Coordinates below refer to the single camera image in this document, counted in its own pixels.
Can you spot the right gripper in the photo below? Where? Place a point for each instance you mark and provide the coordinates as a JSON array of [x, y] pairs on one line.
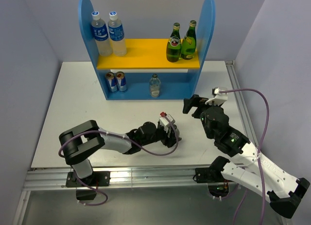
[[195, 100]]

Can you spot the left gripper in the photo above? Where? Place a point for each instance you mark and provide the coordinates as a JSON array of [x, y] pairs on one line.
[[168, 141]]

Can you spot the clear glass bottle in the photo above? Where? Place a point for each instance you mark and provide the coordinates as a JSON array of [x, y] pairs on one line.
[[154, 85], [177, 132]]

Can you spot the green Perrier lemon bottle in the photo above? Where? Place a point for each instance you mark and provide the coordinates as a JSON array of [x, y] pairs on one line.
[[189, 42]]

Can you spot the green Perrier bottle red label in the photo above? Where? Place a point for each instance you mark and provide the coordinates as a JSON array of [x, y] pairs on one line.
[[173, 48]]

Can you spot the Pocari Sweat bottle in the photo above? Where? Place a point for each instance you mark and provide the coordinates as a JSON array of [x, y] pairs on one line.
[[116, 33], [100, 34]]

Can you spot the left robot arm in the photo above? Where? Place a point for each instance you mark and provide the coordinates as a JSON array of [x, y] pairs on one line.
[[80, 142]]

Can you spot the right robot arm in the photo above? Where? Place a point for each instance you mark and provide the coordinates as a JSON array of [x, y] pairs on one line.
[[243, 164]]

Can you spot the blue and yellow shelf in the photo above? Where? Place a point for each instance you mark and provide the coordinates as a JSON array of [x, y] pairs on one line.
[[147, 56]]

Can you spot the right Red Bull can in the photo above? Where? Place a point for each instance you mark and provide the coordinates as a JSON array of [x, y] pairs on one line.
[[121, 81]]

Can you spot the red bull can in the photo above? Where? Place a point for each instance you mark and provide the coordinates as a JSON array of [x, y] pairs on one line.
[[111, 82], [121, 81]]

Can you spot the left Red Bull can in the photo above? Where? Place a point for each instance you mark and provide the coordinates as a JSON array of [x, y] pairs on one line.
[[111, 82]]

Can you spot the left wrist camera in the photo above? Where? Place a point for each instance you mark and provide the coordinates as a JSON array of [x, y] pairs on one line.
[[166, 120]]

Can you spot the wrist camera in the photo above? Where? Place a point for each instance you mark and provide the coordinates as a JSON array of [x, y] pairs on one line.
[[219, 96], [166, 120]]

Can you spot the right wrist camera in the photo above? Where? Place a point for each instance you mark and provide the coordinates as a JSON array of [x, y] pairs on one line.
[[219, 96]]

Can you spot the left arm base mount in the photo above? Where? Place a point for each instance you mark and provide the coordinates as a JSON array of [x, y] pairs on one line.
[[88, 188]]

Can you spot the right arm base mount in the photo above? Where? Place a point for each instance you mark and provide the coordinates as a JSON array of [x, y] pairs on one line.
[[218, 187]]

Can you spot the aluminium mounting rail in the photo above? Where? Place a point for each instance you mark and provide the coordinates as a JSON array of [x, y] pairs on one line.
[[120, 177]]

